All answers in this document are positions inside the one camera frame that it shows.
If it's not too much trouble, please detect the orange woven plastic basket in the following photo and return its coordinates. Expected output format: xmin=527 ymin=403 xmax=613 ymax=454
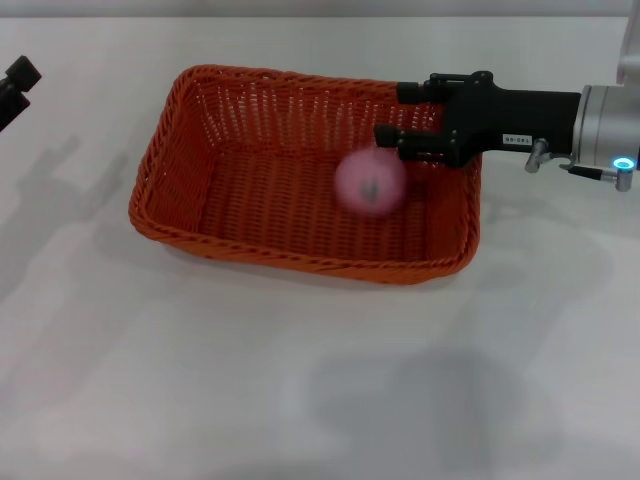
xmin=128 ymin=63 xmax=485 ymax=287

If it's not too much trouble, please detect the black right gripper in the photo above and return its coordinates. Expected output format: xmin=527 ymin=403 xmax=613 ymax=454
xmin=374 ymin=70 xmax=584 ymax=169

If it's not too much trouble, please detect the pink peach toy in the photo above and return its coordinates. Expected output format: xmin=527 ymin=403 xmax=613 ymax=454
xmin=333 ymin=147 xmax=409 ymax=217

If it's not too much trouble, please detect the silver cable connector plug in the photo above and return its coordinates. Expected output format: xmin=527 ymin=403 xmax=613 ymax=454
xmin=523 ymin=138 xmax=552 ymax=174

